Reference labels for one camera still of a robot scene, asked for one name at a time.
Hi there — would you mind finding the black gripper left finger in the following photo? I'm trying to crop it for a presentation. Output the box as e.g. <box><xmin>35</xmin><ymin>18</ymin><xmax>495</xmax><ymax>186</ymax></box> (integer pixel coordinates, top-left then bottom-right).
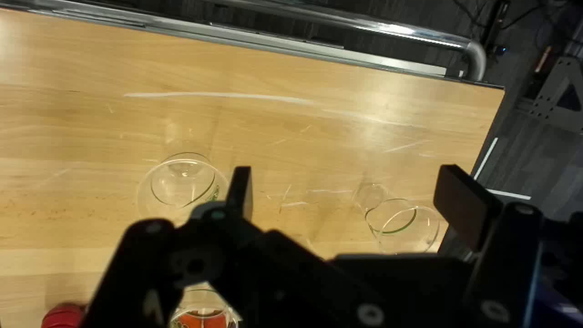
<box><xmin>227</xmin><ymin>165</ymin><xmax>254</xmax><ymax>218</ymax></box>

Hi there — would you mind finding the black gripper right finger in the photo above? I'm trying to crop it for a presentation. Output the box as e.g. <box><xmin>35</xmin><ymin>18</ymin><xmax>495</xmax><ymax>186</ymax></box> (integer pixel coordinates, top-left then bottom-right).
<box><xmin>434</xmin><ymin>164</ymin><xmax>504</xmax><ymax>249</ymax></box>

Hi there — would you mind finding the clear plastic cup green logo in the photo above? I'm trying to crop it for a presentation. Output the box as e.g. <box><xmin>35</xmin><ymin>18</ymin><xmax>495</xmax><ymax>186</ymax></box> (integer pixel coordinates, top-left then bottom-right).
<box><xmin>170</xmin><ymin>284</ymin><xmax>241</xmax><ymax>328</ymax></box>

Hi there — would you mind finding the red apple-shaped wooden toy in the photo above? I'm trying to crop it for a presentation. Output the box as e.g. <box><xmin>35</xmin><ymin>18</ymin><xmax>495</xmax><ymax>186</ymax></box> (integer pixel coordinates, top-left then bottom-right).
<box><xmin>41</xmin><ymin>302</ymin><xmax>86</xmax><ymax>328</ymax></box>

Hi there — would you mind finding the chrome cart handle rail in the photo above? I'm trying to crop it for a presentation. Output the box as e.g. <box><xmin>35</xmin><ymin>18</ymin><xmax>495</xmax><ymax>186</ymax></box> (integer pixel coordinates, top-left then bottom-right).
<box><xmin>0</xmin><ymin>0</ymin><xmax>487</xmax><ymax>82</ymax></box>

